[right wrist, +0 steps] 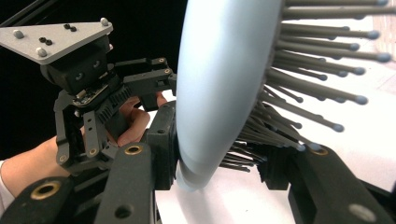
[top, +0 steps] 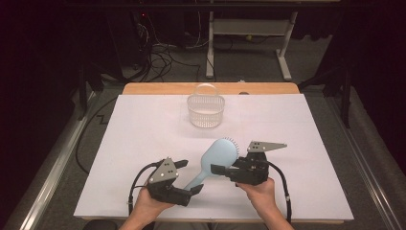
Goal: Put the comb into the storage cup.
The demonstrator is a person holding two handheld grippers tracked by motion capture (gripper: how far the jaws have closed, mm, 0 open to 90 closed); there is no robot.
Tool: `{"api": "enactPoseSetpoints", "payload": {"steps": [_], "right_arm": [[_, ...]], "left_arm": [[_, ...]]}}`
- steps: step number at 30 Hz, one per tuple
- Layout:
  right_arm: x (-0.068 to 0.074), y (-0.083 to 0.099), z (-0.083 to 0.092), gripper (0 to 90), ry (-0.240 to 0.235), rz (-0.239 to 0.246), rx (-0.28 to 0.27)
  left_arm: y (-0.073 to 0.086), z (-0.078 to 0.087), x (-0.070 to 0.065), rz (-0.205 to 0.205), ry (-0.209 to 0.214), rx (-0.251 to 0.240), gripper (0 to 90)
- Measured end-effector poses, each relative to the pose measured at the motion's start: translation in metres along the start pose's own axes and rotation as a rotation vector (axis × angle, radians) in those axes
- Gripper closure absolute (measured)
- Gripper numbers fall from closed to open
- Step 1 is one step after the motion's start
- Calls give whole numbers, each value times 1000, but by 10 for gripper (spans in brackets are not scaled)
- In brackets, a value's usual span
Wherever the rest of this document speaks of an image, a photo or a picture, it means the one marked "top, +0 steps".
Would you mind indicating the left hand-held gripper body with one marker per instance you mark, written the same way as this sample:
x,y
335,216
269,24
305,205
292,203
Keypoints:
x,y
166,183

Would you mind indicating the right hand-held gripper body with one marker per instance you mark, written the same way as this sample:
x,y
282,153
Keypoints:
x,y
250,172

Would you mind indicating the light blue hairbrush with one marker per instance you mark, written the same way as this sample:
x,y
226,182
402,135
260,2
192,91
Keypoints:
x,y
217,156

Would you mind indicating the white plastic slotted basket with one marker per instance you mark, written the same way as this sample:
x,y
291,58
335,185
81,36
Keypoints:
x,y
206,111

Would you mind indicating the person's right hand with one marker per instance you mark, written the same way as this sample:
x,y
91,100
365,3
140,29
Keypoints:
x,y
260,196

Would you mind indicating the person's left hand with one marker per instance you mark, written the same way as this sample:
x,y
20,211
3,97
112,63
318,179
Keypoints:
x,y
150,204

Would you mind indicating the white table cover board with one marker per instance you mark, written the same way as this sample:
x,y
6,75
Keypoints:
x,y
143,134

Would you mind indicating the black stand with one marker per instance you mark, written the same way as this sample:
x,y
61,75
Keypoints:
x,y
343,92
87,83

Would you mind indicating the metal floor rail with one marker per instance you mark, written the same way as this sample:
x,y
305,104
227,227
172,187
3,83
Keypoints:
x,y
367,166
51,179

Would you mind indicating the white metal frame stand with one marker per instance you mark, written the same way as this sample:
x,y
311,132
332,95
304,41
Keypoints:
x,y
249,27

